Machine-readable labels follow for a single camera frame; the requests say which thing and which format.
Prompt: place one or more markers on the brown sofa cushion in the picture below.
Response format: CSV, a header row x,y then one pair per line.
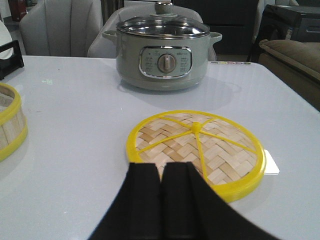
x,y
296,63

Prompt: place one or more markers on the green electric cooking pot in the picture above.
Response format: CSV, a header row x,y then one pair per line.
x,y
159,64

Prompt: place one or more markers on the black bowl rack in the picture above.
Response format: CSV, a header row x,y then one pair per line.
x,y
14,62

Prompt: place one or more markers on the black cabinet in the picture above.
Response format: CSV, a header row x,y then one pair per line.
x,y
285,22

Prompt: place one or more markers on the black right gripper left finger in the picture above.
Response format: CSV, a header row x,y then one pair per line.
x,y
135,213

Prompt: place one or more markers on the bamboo steamer tray yellow rims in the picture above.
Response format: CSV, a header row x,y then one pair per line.
x,y
13,123

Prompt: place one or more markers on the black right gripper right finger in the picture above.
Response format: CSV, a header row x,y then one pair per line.
x,y
180,218

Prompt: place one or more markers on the glass pot lid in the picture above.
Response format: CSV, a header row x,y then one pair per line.
x,y
163,23

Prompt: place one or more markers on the yellow woven bamboo steamer lid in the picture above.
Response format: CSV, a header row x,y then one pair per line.
x,y
229,158

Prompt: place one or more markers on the white ceramic bowl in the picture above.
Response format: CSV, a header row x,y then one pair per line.
x,y
5,38

